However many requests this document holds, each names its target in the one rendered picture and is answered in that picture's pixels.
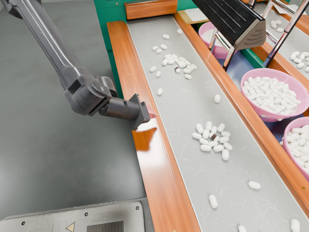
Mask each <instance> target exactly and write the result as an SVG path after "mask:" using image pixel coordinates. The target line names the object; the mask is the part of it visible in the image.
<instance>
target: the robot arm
mask: <svg viewBox="0 0 309 232"><path fill-rule="evenodd" d="M0 1H1V2H2V4H3V6H4V7H5V9H6V10H7V12H8V13H9V14H11V15H13V16H15V17H17V18H19V19H23V20H24V22H25V23H26V25H27V26H28V28H29V29H30V31H31V33H32V34H33V36H34V37H35V39H36V40H37V42H38V43H39V45H40V47H41V48H42V50H43V51H44V53H45V55H46V56H47V57H48V59H49V61H50V62H51V64H52V66H53V67H54V69H55V71H56V73H57V75H58V77H59V79H60V83H61V85H62V87H63V88H64V90H65V93H64V96H65V97H66V99H67V100H68V102H69V103H70V105H71V109H72V110H73V111H74V112H76V113H78V114H81V115H84V116H85V115H89V116H93V115H94V114H95V113H96V112H97V111H98V112H99V114H100V115H101V116H107V117H113V118H119V119H125V120H129V123H130V127H131V130H132V131H136V130H137V129H138V127H139V126H140V125H141V124H144V123H148V122H149V121H150V120H151V119H154V118H156V117H157V114H156V113H155V112H154V111H153V110H152V109H151V107H150V106H149V105H148V104H147V102H144V101H143V102H140V100H139V97H138V96H139V94H137V93H135V94H134V95H133V96H132V97H131V98H130V99H129V100H124V99H120V98H117V92H116V90H115V87H114V85H113V82H112V80H111V79H110V78H109V77H106V76H99V75H97V76H96V77H95V78H94V77H93V75H92V74H91V72H90V71H89V70H87V69H86V68H85V67H84V66H83V65H82V64H81V62H80V61H79V60H78V58H77V57H76V56H75V54H74V53H73V51H72V50H71V48H70V47H69V45H68V44H67V42H66V40H65V39H64V38H63V36H62V35H61V33H60V32H59V30H58V29H57V27H56V26H55V24H54V23H53V21H52V20H51V19H50V17H49V16H48V14H47V13H46V11H45V9H44V7H43V5H42V3H41V0H0Z"/></svg>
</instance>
